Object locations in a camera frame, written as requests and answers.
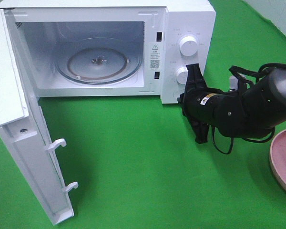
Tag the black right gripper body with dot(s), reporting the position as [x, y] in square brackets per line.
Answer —
[203, 105]

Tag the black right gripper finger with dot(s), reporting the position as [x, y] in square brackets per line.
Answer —
[198, 125]
[195, 78]

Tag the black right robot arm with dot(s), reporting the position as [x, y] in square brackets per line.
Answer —
[250, 111]

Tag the pink round plate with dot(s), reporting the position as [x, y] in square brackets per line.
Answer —
[277, 158]

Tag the upper white dial knob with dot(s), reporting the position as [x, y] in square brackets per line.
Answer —
[188, 46]

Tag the lower white dial knob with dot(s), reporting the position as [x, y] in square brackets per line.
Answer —
[181, 75]

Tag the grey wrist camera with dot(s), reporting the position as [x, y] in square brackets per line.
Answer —
[233, 83]

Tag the glass microwave turntable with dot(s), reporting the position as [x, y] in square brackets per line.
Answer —
[99, 61]

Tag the white dial knob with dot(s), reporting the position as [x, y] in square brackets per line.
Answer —
[181, 75]
[188, 46]

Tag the green table cloth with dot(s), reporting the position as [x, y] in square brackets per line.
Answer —
[136, 160]

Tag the white microwave oven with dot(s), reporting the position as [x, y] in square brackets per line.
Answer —
[158, 24]

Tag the white microwave door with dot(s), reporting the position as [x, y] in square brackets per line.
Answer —
[23, 129]

